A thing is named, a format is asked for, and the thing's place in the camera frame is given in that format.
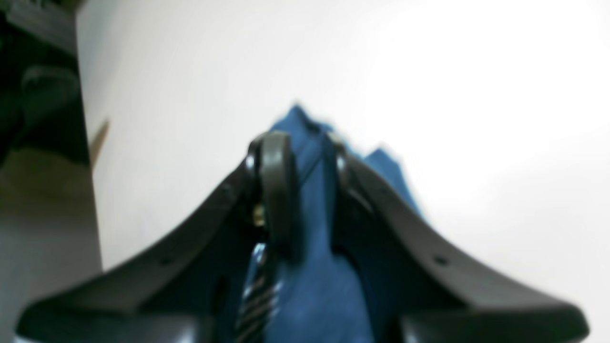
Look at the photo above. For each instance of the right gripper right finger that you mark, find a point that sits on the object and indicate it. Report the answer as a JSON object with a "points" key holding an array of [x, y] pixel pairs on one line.
{"points": [[420, 288]]}

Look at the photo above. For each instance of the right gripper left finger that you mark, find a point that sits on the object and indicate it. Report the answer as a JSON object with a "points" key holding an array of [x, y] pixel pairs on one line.
{"points": [[186, 287]]}

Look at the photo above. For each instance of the dark blue t-shirt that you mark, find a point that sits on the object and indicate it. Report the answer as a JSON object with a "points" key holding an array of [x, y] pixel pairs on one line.
{"points": [[318, 299]]}

